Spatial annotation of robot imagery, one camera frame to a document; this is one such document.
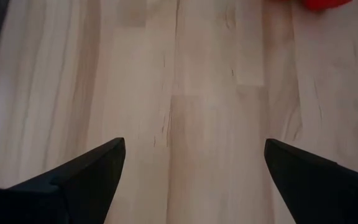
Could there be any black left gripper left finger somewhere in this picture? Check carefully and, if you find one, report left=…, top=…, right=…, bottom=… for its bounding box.
left=0, top=138, right=126, bottom=224

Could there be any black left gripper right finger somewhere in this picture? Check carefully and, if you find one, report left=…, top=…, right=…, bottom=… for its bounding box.
left=264, top=138, right=358, bottom=224

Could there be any red bell pepper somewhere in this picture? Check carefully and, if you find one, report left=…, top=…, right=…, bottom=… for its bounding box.
left=272, top=0, right=354, bottom=12

